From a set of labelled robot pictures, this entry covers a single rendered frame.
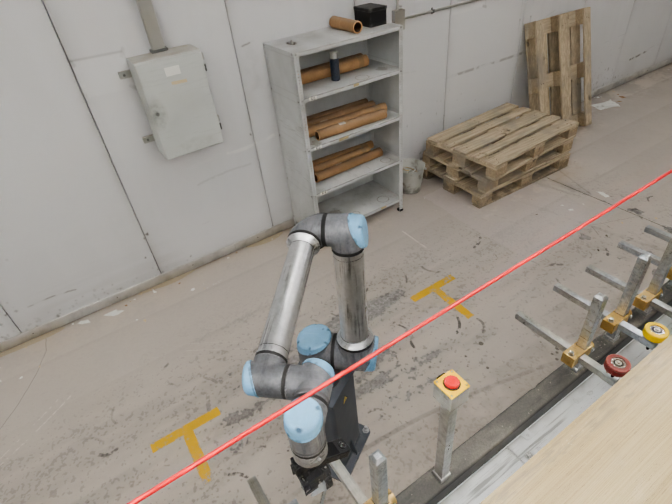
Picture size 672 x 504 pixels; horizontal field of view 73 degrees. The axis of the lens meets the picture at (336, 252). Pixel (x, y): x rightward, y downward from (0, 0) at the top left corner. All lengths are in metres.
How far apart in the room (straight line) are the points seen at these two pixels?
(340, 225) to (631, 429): 1.12
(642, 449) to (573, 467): 0.23
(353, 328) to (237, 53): 2.25
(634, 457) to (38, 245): 3.34
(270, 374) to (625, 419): 1.15
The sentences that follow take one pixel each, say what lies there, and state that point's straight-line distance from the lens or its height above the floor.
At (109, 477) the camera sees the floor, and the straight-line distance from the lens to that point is 2.91.
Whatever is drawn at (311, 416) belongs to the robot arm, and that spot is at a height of 1.36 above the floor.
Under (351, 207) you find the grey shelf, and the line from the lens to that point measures 4.00.
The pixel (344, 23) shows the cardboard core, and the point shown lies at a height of 1.61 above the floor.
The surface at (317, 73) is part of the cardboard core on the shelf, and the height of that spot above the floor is 1.31.
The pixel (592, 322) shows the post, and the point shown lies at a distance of 1.92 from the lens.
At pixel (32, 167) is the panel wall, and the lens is 3.33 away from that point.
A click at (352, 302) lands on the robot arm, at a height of 1.11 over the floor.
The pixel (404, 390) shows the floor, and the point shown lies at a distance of 2.78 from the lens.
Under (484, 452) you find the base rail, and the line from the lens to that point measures 1.82.
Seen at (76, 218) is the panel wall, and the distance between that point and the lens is 3.48.
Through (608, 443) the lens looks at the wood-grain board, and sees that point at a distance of 1.72.
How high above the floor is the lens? 2.28
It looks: 38 degrees down
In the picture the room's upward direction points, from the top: 6 degrees counter-clockwise
